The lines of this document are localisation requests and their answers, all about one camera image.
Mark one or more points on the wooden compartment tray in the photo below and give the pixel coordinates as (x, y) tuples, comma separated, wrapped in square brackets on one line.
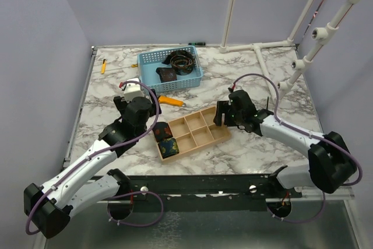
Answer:
[(195, 132)]

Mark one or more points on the rolled black orange tie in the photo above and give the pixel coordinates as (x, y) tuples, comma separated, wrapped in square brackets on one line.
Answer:
[(181, 61)]

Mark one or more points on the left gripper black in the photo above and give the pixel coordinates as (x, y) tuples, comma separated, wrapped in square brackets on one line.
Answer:
[(123, 104)]

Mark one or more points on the orange utility knife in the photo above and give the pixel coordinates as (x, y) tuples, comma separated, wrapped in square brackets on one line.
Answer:
[(170, 101)]

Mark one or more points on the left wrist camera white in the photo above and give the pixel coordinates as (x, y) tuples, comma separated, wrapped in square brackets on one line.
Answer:
[(131, 91)]

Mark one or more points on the green black marker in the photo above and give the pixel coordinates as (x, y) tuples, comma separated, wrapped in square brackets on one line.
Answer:
[(197, 43)]

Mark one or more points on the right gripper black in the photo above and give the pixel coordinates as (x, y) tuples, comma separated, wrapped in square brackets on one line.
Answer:
[(224, 107)]

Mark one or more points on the rolled dark red-leaf tie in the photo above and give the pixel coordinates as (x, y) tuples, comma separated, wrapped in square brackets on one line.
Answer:
[(162, 131)]

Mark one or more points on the blue perforated plastic basket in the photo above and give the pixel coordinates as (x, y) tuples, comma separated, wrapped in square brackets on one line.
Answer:
[(148, 62)]

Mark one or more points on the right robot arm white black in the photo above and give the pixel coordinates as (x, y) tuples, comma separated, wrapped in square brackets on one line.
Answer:
[(329, 164)]

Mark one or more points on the small yellow utility knife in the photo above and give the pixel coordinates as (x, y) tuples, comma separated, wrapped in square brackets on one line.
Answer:
[(103, 67)]

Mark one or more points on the brown blue floral tie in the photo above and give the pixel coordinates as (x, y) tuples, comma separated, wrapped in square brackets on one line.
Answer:
[(166, 74)]

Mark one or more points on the rolled blue yellow-leaf tie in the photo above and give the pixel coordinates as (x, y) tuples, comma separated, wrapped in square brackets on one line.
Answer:
[(168, 147)]

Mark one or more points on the white PVC pipe frame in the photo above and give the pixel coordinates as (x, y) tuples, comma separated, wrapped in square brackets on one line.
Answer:
[(257, 47)]

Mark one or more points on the white PVC pipe rack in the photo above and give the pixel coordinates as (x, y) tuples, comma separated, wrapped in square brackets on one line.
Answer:
[(321, 36)]

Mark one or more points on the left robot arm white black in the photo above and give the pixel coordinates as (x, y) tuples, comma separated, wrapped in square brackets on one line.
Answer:
[(51, 206)]

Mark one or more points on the black mounting rail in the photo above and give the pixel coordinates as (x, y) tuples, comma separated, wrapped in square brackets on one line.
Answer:
[(201, 193)]

